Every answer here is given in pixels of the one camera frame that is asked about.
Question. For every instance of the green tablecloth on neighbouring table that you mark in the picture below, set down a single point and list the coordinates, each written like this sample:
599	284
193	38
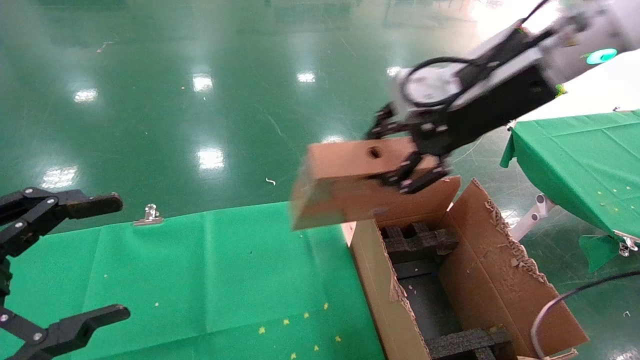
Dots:
575	160

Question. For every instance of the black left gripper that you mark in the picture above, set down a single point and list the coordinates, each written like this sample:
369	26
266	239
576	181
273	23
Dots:
3	277

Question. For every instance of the black foam insert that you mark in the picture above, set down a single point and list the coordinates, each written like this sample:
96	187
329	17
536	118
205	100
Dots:
420	242
465	342

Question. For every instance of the white floor scrap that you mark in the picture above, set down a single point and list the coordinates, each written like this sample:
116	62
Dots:
270	181

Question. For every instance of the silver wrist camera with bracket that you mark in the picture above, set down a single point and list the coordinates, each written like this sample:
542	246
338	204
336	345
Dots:
425	87

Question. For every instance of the silver binder clip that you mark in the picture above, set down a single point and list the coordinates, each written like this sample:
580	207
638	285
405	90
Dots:
627	245
148	218

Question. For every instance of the white table leg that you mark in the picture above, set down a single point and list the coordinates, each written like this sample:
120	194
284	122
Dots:
537	205

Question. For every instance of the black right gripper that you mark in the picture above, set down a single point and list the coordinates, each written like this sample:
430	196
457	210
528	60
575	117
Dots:
490	110

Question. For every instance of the green tablecloth with yellow specks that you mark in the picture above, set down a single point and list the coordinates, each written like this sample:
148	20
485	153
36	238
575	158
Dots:
225	275

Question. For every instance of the small cardboard box with hole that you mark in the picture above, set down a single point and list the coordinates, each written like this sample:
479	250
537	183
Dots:
340	195

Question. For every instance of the black foam base pad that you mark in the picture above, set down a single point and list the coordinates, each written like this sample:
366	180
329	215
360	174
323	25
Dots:
425	305

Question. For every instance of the large open cardboard carton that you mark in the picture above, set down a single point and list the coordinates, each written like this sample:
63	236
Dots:
500	270

